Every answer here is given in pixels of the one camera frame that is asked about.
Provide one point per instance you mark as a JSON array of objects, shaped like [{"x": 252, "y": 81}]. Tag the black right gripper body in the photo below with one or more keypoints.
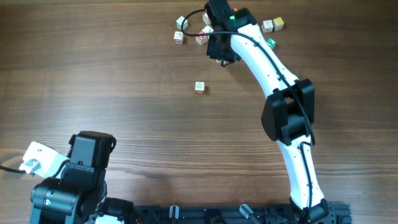
[{"x": 220, "y": 51}]

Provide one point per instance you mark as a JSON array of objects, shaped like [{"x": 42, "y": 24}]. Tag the block red letter U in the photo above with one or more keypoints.
[{"x": 199, "y": 88}]

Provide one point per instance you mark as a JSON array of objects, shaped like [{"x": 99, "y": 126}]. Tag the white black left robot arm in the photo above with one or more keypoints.
[{"x": 79, "y": 195}]

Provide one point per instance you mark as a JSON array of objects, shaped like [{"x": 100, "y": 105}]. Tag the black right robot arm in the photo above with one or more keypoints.
[{"x": 288, "y": 112}]

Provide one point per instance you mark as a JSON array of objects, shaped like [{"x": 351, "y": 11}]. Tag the block red letter O top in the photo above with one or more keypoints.
[{"x": 201, "y": 38}]

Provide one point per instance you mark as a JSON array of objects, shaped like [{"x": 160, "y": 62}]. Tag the white block green letter I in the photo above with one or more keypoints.
[{"x": 207, "y": 29}]

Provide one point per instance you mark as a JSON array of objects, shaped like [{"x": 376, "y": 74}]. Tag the block red letter A top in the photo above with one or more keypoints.
[{"x": 206, "y": 19}]

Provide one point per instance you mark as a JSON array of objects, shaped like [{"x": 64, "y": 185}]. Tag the block red digit six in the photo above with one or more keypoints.
[{"x": 178, "y": 37}]

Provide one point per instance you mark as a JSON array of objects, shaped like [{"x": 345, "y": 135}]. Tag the white block teal side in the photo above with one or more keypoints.
[{"x": 181, "y": 23}]

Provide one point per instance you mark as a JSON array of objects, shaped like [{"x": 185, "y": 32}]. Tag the white block red drawing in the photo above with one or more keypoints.
[{"x": 267, "y": 26}]

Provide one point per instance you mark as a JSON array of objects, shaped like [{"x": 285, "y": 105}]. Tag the block green letter F top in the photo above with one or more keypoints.
[{"x": 271, "y": 43}]

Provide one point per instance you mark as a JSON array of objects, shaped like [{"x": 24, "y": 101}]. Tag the yellow top wooden block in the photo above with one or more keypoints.
[{"x": 278, "y": 23}]

